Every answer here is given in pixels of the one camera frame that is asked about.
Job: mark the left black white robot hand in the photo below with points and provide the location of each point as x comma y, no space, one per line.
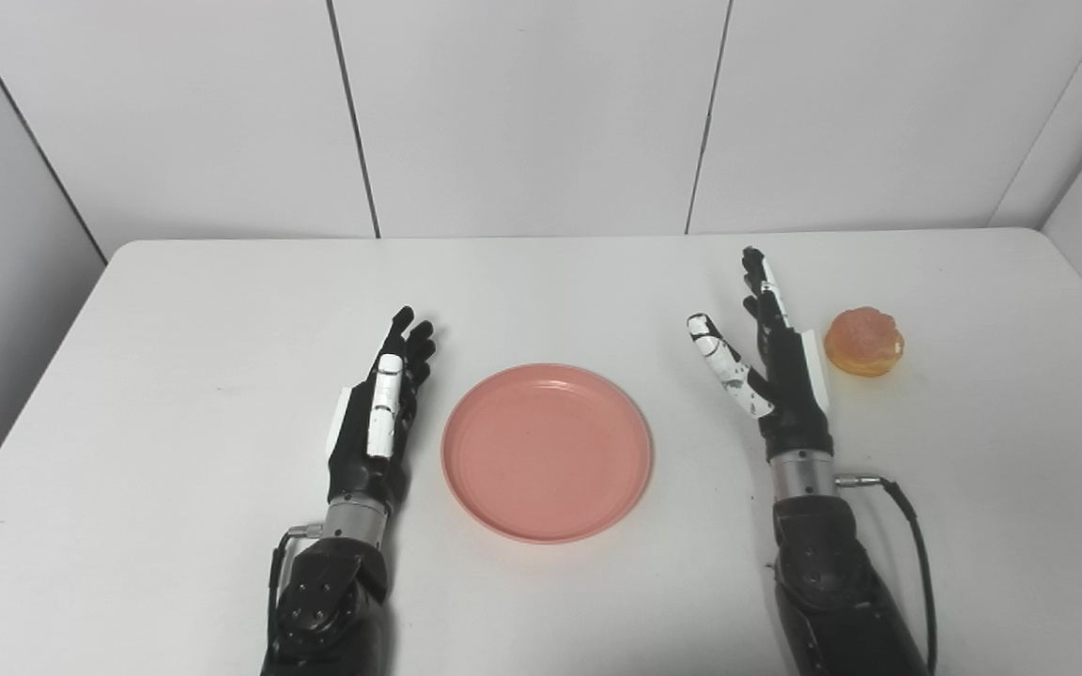
363,469

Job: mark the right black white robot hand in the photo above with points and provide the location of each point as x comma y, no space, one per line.
790,394

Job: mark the golden cream puff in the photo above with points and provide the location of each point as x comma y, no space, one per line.
863,343

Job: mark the pink round plate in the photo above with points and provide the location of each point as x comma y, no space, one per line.
546,453

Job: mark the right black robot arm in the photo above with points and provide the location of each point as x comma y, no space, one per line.
832,582

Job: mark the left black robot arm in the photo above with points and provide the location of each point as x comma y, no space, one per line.
330,601

